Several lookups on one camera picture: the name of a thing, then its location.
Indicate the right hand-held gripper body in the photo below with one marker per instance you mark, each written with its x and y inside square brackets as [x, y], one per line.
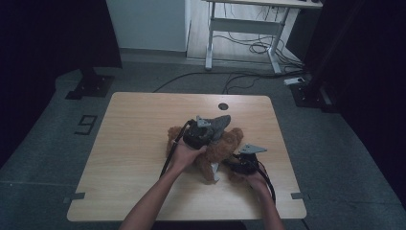
[244, 163]

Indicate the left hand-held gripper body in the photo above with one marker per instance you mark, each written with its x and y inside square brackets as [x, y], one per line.
[198, 137]

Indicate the brown teddy bear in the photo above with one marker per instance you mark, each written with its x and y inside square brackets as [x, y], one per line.
[220, 150]

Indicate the grey fluffy towel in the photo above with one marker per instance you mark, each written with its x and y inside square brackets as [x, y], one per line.
[220, 125]

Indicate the person's left hand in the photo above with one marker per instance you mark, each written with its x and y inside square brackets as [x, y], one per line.
[185, 156]

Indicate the person's right hand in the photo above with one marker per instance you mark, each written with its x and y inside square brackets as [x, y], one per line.
[257, 183]

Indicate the grey tape piece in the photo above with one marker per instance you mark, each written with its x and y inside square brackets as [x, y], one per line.
[74, 197]
[300, 195]

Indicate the black stand base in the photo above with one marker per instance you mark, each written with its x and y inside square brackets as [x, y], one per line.
[311, 96]
[91, 84]

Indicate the white power strip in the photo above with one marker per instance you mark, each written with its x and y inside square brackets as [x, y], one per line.
[294, 81]

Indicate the white partition panel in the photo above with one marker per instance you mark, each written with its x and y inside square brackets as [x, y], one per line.
[146, 25]

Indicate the black curtain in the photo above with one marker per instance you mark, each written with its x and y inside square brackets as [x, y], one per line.
[48, 48]
[367, 80]

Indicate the white desk frame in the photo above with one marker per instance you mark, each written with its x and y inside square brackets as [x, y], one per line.
[245, 25]

